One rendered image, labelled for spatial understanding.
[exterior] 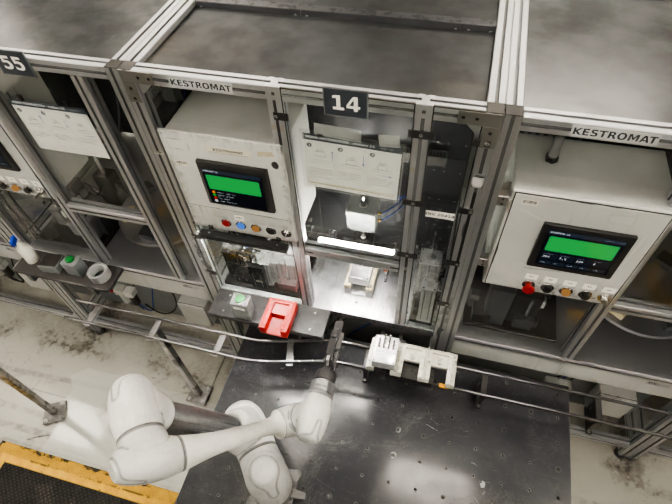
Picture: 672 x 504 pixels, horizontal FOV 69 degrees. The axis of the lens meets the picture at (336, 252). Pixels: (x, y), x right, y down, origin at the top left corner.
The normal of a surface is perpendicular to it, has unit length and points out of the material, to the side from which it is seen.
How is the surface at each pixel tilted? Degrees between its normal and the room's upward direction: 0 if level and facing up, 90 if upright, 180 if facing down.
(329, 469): 0
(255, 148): 90
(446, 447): 0
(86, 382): 0
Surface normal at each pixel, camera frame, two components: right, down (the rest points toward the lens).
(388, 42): -0.04, -0.61
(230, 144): -0.26, 0.77
